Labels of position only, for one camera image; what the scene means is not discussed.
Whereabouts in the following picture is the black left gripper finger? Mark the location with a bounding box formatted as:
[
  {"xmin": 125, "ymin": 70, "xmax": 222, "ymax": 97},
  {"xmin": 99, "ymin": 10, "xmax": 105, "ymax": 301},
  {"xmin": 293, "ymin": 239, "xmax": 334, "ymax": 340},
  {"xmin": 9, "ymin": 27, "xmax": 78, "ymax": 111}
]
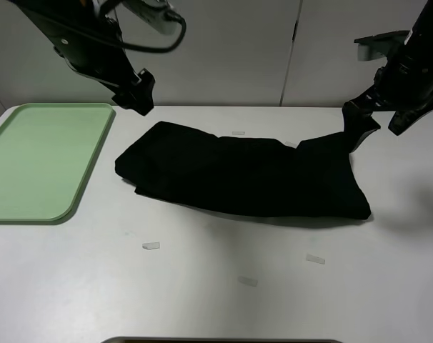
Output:
[
  {"xmin": 112, "ymin": 84, "xmax": 145, "ymax": 115},
  {"xmin": 135, "ymin": 69, "xmax": 155, "ymax": 109}
]

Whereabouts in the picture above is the black short sleeve t-shirt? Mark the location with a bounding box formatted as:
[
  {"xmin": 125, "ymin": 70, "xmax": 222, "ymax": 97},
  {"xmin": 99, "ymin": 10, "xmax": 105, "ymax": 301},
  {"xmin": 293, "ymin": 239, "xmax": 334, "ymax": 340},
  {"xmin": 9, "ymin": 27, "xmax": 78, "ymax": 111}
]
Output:
[{"xmin": 115, "ymin": 121, "xmax": 371, "ymax": 220}]

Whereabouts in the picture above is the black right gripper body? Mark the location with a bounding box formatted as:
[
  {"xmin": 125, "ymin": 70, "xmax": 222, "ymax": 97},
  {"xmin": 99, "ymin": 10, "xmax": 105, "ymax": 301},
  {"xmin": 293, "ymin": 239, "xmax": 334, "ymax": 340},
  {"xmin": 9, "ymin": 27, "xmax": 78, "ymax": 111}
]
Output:
[{"xmin": 372, "ymin": 35, "xmax": 433, "ymax": 111}]

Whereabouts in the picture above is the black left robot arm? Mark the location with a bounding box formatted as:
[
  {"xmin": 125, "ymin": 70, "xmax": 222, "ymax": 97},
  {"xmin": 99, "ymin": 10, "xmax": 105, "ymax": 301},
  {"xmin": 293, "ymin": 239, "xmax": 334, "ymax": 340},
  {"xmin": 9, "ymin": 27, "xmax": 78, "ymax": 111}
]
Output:
[{"xmin": 13, "ymin": 1, "xmax": 155, "ymax": 116}]

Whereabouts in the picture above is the black left camera cable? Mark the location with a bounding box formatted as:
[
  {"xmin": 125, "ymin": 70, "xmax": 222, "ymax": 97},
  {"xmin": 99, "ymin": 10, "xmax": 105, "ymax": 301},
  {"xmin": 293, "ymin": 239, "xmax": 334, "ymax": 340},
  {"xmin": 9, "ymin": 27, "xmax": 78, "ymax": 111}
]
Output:
[{"xmin": 19, "ymin": 0, "xmax": 187, "ymax": 54}]

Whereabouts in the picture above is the light green plastic tray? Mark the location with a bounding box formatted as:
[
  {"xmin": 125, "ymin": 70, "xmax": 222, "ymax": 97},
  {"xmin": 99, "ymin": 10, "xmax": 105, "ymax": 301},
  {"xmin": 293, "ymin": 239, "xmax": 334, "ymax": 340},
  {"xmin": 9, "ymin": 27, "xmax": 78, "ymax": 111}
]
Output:
[{"xmin": 0, "ymin": 104, "xmax": 115, "ymax": 224}]

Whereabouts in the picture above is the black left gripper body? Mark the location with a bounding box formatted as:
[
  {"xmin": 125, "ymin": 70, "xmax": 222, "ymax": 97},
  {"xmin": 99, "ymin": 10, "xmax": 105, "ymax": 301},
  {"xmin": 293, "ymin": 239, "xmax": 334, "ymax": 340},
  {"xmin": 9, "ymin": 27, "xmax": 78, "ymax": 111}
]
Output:
[{"xmin": 53, "ymin": 24, "xmax": 138, "ymax": 92}]

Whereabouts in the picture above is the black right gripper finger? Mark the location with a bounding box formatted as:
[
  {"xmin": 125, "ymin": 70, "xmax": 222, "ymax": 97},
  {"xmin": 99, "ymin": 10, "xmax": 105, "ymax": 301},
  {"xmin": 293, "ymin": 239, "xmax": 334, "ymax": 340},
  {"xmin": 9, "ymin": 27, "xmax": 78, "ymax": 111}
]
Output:
[
  {"xmin": 388, "ymin": 98, "xmax": 433, "ymax": 135},
  {"xmin": 342, "ymin": 94, "xmax": 381, "ymax": 153}
]

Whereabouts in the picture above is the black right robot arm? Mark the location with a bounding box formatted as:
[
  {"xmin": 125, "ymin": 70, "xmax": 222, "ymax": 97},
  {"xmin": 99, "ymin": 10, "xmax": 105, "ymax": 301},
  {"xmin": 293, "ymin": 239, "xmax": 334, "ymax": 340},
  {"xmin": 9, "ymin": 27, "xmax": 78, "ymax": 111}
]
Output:
[{"xmin": 342, "ymin": 0, "xmax": 433, "ymax": 152}]

